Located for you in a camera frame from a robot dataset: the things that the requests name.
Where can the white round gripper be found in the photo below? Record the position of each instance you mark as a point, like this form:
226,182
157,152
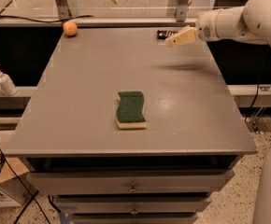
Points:
205,28

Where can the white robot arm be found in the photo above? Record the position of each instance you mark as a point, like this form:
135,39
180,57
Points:
248,24

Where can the green yellow sponge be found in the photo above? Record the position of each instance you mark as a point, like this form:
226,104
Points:
130,111

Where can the grey drawer cabinet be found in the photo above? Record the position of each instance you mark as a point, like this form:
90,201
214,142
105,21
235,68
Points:
125,130

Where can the orange fruit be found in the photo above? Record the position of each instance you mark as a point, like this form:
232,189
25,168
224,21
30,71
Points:
70,28

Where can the top drawer with knob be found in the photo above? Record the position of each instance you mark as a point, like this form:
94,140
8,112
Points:
99,183

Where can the drawer with knob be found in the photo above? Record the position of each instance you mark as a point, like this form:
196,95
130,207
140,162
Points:
132,204
99,183

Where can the middle drawer with knob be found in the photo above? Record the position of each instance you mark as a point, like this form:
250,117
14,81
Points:
132,204

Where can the white pump bottle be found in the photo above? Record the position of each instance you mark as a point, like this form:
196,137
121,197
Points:
7,86

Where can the bottom drawer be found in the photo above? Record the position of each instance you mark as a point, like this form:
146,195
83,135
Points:
135,219

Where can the cardboard box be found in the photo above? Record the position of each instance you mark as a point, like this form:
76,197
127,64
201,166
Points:
15,190

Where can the left metal bracket post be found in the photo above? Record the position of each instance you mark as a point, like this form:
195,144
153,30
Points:
68,9

